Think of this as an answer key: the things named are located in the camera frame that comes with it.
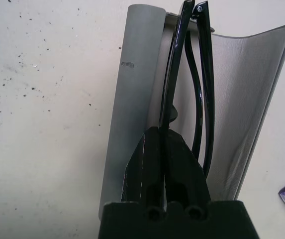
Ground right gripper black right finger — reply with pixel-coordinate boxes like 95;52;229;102
165;130;211;203

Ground grey glasses case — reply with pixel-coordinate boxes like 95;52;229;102
98;3;285;221

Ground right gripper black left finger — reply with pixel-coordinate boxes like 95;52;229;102
119;126;167;203

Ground black sunglasses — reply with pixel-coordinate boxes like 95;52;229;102
158;0;216;180

